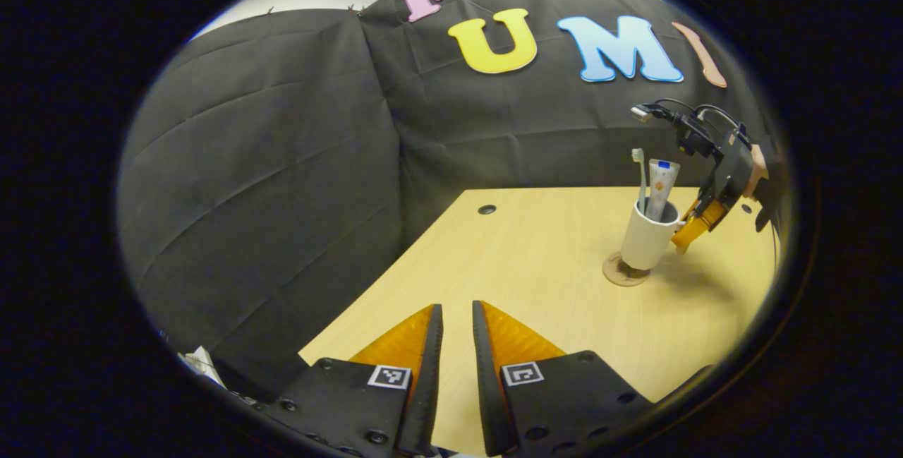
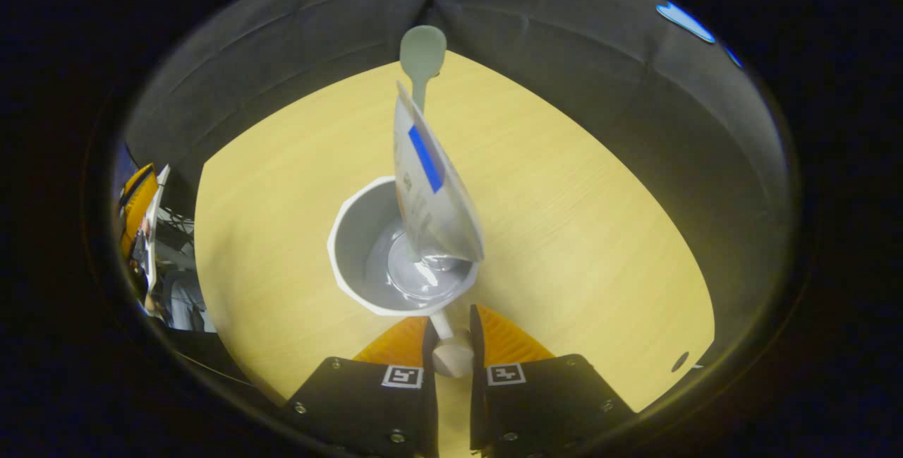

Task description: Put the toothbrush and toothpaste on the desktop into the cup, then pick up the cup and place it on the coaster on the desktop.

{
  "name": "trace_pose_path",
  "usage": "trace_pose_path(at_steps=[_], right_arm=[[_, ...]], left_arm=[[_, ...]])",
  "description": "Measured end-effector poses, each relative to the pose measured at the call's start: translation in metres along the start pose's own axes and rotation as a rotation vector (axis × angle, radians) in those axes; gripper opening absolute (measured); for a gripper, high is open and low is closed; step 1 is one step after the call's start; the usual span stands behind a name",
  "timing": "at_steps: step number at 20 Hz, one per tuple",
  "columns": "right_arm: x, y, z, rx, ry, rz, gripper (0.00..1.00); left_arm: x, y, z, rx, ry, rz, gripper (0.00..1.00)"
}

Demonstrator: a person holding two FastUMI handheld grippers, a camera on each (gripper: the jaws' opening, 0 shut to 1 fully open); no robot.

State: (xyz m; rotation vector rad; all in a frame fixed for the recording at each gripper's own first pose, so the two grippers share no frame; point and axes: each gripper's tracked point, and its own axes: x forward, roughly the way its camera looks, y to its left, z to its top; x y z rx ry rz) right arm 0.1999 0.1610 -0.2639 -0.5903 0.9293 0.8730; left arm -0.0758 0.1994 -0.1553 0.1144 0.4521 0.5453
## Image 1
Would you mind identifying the white toothbrush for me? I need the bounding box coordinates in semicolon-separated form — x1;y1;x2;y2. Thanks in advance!
631;148;648;213

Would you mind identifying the round wooden coaster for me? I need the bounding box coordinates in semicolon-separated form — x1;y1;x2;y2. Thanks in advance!
602;252;653;287

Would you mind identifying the white cup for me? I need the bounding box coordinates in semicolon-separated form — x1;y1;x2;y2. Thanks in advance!
621;198;681;272

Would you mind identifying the wooden desktop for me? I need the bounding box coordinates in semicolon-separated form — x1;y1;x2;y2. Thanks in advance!
298;186;780;457

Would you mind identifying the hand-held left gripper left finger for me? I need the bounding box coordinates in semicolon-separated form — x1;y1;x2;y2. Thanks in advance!
272;303;445;458

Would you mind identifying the white toothpaste tube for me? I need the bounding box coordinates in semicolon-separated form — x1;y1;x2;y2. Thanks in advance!
646;159;681;222

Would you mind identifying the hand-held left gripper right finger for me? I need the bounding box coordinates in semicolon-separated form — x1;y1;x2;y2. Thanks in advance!
471;300;657;458

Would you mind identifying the black backdrop cloth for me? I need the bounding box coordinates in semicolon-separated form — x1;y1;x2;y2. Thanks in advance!
116;0;784;402

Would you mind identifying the white paper sheet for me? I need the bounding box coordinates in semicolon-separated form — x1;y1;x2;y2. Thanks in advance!
178;345;228;390

